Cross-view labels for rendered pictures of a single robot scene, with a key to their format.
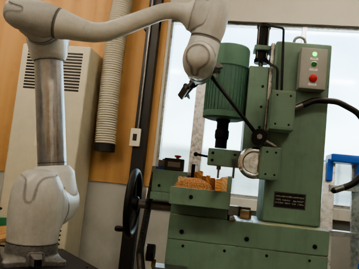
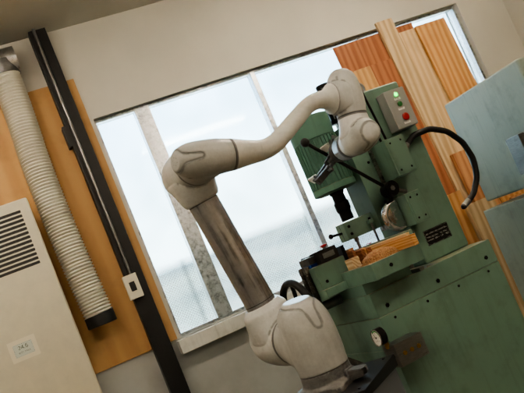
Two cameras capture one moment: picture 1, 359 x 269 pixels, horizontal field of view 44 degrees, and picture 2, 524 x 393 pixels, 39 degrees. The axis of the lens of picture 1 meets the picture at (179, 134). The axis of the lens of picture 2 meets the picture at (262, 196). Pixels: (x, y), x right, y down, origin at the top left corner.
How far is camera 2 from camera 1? 1.56 m
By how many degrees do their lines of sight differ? 28
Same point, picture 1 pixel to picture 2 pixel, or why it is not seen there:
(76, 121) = (59, 301)
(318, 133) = (427, 164)
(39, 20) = (225, 157)
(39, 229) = (339, 345)
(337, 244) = not seen: hidden behind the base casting
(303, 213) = (452, 238)
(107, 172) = (113, 351)
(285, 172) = not seen: hidden behind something
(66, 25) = (248, 152)
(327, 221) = not seen: hidden behind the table
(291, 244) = (469, 264)
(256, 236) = (443, 274)
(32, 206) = (324, 327)
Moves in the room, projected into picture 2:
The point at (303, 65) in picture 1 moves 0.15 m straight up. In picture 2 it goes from (392, 107) to (377, 73)
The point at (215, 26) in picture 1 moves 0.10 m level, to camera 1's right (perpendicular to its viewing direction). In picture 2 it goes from (362, 100) to (384, 93)
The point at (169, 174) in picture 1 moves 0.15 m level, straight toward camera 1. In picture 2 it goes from (329, 265) to (350, 257)
